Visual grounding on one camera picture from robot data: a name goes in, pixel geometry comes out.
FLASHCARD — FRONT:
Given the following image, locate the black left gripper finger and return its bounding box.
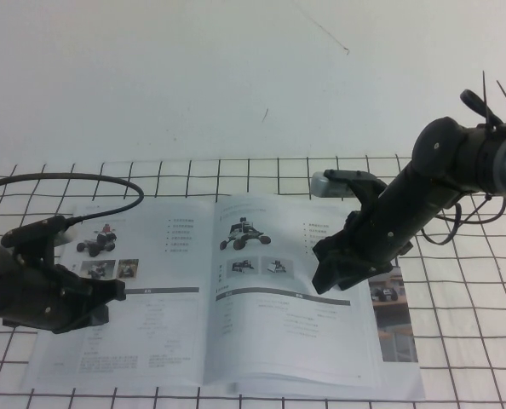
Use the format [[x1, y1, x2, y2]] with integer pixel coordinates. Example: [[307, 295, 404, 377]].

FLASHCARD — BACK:
[[82, 303, 111, 326], [82, 278, 127, 305]]

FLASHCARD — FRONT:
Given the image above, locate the robot catalog book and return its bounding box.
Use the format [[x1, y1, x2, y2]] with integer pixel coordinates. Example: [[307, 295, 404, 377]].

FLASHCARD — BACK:
[[20, 193, 427, 402]]

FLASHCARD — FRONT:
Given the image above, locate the black left camera cable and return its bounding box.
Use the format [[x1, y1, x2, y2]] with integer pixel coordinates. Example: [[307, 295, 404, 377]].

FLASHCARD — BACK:
[[0, 171, 146, 223]]

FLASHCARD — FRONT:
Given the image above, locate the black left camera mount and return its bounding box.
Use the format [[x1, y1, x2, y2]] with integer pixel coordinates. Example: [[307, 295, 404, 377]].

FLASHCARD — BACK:
[[12, 236, 60, 278]]

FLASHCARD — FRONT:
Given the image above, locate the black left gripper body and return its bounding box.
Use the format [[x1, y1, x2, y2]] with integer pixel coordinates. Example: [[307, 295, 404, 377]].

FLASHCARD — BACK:
[[0, 262, 95, 336]]

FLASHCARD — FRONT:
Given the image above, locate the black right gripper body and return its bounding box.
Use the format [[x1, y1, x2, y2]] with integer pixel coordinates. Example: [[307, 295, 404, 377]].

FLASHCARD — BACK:
[[327, 199, 415, 291]]

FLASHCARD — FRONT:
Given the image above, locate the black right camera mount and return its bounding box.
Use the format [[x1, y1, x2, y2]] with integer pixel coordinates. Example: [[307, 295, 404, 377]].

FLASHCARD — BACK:
[[323, 169, 390, 214]]

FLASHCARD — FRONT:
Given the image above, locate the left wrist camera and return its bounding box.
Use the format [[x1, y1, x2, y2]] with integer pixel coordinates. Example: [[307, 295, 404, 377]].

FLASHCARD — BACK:
[[1, 215, 78, 251]]

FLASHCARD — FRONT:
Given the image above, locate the white black-grid tablecloth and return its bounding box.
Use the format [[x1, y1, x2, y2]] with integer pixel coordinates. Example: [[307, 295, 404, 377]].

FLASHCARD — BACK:
[[0, 153, 506, 409]]

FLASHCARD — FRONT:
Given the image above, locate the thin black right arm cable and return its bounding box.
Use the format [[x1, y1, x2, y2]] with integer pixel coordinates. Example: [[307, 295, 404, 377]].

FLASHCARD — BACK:
[[422, 190, 506, 247]]

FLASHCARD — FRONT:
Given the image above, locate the thick black right cable loop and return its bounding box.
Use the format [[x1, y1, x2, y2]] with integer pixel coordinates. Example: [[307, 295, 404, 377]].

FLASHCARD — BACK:
[[458, 88, 500, 127]]

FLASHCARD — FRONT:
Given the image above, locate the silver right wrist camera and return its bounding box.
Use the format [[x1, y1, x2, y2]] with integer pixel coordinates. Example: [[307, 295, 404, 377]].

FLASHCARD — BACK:
[[310, 169, 365, 200]]

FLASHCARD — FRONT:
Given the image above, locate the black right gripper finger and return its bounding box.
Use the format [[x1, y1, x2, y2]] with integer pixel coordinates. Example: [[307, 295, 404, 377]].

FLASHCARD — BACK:
[[311, 237, 348, 266], [311, 254, 353, 296]]

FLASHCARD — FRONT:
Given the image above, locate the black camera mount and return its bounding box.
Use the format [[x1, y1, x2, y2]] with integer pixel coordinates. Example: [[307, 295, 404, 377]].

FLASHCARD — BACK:
[[323, 169, 390, 214], [12, 236, 60, 278]]

